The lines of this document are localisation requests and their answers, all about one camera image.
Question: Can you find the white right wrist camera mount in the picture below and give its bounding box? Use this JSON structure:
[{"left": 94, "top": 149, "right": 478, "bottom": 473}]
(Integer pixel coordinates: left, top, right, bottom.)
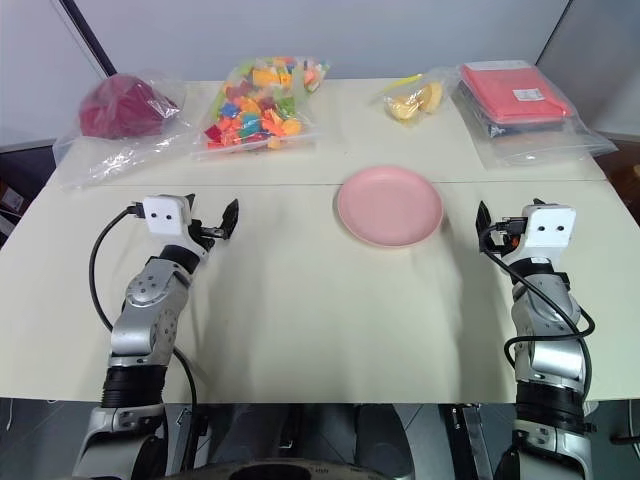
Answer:
[{"left": 499, "top": 203, "right": 578, "bottom": 265}]

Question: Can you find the pink round plate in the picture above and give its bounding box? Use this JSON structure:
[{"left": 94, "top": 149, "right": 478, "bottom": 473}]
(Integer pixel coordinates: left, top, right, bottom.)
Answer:
[{"left": 335, "top": 165, "right": 445, "bottom": 250}]

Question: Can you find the clear bag with red pad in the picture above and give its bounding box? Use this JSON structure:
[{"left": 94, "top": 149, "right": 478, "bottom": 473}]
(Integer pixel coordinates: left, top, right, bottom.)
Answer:
[{"left": 451, "top": 59, "right": 618, "bottom": 170}]

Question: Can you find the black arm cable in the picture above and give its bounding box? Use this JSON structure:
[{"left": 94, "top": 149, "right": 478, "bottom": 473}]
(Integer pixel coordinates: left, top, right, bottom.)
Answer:
[
  {"left": 88, "top": 201, "right": 199, "bottom": 404},
  {"left": 478, "top": 218, "right": 597, "bottom": 372}
]

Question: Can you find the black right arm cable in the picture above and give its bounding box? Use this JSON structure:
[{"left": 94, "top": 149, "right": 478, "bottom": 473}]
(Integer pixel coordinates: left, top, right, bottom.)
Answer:
[{"left": 478, "top": 218, "right": 597, "bottom": 372}]

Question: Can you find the dark diagonal pole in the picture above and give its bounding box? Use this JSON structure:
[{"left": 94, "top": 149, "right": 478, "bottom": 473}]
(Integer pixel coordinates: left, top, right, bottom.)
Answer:
[{"left": 63, "top": 0, "right": 120, "bottom": 80}]

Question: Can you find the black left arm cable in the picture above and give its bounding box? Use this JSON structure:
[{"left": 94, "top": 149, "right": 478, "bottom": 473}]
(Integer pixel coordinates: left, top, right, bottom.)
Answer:
[{"left": 88, "top": 201, "right": 199, "bottom": 404}]

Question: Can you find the dark side furniture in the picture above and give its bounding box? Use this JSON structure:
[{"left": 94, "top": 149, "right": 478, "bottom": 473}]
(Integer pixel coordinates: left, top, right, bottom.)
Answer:
[{"left": 0, "top": 137, "right": 57, "bottom": 249}]

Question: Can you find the brown side furniture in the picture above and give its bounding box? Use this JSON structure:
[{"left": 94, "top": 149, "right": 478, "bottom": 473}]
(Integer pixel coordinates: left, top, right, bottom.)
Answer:
[{"left": 597, "top": 132, "right": 640, "bottom": 224}]

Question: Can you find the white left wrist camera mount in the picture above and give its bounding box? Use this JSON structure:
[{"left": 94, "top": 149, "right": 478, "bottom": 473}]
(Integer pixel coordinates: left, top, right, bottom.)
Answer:
[{"left": 141, "top": 194, "right": 211, "bottom": 264}]

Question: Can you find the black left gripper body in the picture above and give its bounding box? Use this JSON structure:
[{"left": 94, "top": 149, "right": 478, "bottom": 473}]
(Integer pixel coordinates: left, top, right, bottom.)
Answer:
[{"left": 187, "top": 217, "right": 224, "bottom": 252}]

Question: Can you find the bag with yellow items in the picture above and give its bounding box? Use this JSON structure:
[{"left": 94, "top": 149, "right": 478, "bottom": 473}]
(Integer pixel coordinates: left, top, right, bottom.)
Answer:
[{"left": 369, "top": 66, "right": 462, "bottom": 127}]

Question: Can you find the grey partition panel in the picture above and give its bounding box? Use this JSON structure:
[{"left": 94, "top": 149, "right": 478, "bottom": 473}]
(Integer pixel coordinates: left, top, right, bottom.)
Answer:
[{"left": 533, "top": 0, "right": 640, "bottom": 137}]

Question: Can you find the clear bag with maroon item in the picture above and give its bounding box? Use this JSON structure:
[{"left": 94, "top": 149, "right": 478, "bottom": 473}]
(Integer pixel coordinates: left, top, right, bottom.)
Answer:
[{"left": 53, "top": 68, "right": 197, "bottom": 194}]

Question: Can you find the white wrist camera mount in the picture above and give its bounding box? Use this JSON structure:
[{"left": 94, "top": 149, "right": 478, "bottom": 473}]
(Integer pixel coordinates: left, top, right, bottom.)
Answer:
[
  {"left": 141, "top": 194, "right": 211, "bottom": 264},
  {"left": 499, "top": 203, "right": 578, "bottom": 265}
]

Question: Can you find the clear bag of colourful pieces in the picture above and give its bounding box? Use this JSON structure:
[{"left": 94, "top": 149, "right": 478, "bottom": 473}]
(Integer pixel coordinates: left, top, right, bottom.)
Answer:
[{"left": 191, "top": 54, "right": 333, "bottom": 162}]

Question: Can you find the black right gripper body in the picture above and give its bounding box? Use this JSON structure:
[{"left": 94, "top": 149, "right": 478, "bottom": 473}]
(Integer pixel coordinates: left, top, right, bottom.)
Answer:
[{"left": 479, "top": 216, "right": 527, "bottom": 257}]

